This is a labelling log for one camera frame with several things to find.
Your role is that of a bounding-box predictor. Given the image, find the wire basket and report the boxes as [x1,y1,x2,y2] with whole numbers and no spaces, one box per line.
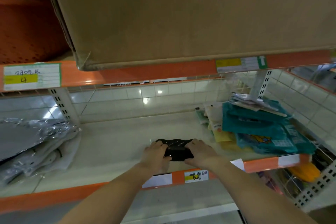
[262,144,336,207]

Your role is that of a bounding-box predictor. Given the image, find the white plastic packets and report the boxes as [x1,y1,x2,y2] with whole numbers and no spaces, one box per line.
[0,129,82,188]

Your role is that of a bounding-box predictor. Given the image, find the white shelf orange edge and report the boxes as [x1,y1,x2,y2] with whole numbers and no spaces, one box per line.
[0,110,313,215]

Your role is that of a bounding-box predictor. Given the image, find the blank white label strip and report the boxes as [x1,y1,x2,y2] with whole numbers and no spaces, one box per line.
[278,153,301,167]
[141,173,173,189]

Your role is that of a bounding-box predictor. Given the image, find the yellow bag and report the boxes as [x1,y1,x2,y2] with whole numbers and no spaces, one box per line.
[287,162,321,183]

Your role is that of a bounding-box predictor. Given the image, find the person's right hand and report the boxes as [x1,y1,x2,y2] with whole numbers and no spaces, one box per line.
[183,138,224,171]

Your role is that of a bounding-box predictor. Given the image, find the yellow packet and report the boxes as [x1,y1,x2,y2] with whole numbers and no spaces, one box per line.
[208,124,245,151]

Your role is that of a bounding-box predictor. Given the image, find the plain teal packet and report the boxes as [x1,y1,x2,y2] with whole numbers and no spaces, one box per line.
[222,100,292,133]

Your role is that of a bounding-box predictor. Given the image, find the white green packet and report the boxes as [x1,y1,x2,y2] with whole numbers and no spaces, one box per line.
[195,106,211,128]

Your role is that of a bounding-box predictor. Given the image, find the white paper slip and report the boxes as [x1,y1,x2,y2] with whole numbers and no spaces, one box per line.
[230,158,245,172]

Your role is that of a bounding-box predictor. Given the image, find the person's right forearm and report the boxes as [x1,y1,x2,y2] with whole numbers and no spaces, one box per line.
[207,156,319,224]

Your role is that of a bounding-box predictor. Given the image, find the handwritten yellow price label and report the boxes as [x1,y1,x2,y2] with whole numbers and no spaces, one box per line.
[184,170,209,184]

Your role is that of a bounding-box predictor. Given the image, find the small silver packets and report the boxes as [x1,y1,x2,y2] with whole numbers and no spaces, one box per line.
[230,93,288,118]

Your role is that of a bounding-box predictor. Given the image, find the orange perforated back panel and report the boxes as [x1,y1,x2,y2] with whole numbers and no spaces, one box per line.
[0,0,74,65]

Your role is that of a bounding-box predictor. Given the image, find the black plastic packet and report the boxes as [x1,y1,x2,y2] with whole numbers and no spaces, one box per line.
[155,138,195,162]

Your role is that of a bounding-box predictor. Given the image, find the orange metal shelf board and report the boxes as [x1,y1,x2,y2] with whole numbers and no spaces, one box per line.
[0,49,336,93]

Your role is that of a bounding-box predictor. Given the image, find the large brown cardboard box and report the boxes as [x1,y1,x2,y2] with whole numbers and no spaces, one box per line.
[39,0,336,72]

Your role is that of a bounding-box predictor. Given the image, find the person's left forearm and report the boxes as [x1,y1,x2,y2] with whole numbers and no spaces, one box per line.
[57,163,161,224]

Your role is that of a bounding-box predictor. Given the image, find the yellow green price label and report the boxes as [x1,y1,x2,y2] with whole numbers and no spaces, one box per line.
[215,55,268,74]

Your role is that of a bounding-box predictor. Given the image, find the silver foil packets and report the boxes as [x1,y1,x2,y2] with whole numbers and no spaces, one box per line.
[0,117,80,164]

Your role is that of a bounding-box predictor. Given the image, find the teal cartoon print packet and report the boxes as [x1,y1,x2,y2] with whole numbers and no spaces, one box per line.
[235,124,317,155]

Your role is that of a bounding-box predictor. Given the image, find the person's left hand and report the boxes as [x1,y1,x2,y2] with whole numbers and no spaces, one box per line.
[140,141,173,175]

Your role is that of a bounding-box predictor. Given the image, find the white green price label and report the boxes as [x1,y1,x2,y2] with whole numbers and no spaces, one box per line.
[3,63,61,91]

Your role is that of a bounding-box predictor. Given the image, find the white slotted shelf upright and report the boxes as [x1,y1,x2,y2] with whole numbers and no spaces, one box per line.
[48,87,81,128]
[256,69,275,100]

